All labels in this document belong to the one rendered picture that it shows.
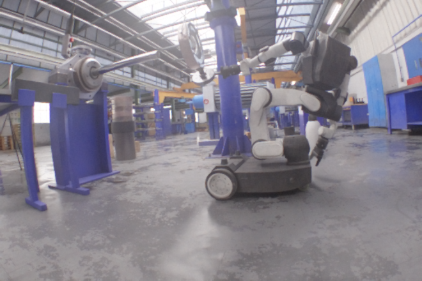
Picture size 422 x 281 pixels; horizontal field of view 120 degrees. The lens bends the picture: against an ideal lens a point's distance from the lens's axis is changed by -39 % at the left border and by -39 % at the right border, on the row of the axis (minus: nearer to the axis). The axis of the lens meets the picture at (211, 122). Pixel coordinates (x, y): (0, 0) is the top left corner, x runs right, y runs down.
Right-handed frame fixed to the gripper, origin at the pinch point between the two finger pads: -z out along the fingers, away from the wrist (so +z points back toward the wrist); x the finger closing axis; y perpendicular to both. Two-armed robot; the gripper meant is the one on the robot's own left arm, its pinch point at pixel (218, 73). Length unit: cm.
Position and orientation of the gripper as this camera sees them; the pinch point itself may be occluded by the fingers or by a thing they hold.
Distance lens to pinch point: 172.3
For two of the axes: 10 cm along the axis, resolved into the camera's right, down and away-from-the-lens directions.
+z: 9.5, -1.7, -2.5
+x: 3.0, 6.4, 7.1
